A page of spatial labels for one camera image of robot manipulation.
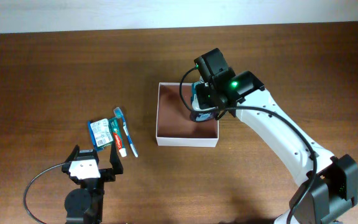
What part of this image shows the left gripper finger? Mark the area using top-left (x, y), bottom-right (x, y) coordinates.
top-left (109, 143), bottom-right (124, 174)
top-left (65, 145), bottom-right (80, 163)

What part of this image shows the teal mouthwash bottle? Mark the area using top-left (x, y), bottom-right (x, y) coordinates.
top-left (191, 82), bottom-right (204, 103)

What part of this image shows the clear pump soap bottle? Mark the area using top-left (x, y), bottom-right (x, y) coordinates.
top-left (190, 104), bottom-right (217, 123)

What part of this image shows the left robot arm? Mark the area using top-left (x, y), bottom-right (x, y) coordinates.
top-left (62, 145), bottom-right (124, 224)

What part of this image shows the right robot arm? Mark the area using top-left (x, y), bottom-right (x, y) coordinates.
top-left (191, 71), bottom-right (358, 223)

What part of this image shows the blue razor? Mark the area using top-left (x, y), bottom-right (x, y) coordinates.
top-left (87, 121), bottom-right (103, 152)

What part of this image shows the green red toothpaste tube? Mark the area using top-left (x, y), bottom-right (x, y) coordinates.
top-left (109, 117), bottom-right (127, 157)

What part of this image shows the pink cardboard box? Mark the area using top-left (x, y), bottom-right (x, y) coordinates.
top-left (155, 83), bottom-right (219, 147)

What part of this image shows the blue white toothbrush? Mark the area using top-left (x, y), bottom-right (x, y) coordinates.
top-left (113, 107), bottom-right (139, 158)

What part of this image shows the left black cable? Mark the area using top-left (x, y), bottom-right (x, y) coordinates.
top-left (22, 162), bottom-right (71, 224)

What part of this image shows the black cable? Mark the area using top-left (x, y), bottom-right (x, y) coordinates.
top-left (178, 67), bottom-right (319, 224)
top-left (22, 162), bottom-right (71, 224)

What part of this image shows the right black cable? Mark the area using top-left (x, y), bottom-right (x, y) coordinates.
top-left (178, 67), bottom-right (319, 224)

